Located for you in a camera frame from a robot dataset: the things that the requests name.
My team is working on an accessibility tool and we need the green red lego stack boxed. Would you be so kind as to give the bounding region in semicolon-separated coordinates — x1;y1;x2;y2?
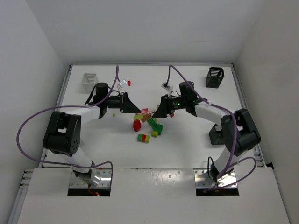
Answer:
137;134;150;143

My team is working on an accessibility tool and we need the orange lego brick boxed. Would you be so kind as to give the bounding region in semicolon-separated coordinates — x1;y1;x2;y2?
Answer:
140;112;154;123

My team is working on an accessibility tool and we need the lime square lego brick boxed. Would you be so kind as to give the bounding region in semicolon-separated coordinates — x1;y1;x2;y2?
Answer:
151;131;158;138

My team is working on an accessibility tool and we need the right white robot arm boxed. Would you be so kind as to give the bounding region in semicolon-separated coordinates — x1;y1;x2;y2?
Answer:
153;81;261;181

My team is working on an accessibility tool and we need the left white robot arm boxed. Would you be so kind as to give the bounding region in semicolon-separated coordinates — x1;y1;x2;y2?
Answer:
43;83;141;184

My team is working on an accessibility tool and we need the white slotted container far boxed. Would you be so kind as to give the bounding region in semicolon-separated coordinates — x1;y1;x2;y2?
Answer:
81;73;98;94

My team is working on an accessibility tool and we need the black slotted container far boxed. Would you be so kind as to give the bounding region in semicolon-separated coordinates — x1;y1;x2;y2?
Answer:
206;67;224;89

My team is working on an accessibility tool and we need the black slotted container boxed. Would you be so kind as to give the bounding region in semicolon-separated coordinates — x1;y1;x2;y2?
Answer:
208;124;225;145
206;67;224;89

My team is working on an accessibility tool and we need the black slotted container near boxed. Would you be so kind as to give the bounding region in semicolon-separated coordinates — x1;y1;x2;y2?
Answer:
208;124;225;145

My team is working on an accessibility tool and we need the white front platform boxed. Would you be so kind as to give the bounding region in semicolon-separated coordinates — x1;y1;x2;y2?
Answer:
17;168;289;224

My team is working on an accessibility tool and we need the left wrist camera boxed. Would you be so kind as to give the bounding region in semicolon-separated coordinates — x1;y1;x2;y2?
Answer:
117;79;128;89

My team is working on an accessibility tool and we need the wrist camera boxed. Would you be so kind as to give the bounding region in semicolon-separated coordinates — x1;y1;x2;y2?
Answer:
117;79;128;89
161;82;173;95

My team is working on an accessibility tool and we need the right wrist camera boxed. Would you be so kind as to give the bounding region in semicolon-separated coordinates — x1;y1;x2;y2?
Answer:
161;82;173;95

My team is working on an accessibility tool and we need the black base cable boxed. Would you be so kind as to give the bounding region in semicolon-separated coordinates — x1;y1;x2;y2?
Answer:
207;156;217;180

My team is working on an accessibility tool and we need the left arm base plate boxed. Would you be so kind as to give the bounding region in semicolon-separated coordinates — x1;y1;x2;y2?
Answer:
69;168;112;189

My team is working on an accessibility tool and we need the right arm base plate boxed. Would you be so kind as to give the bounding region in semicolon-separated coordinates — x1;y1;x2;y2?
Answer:
193;169;237;189

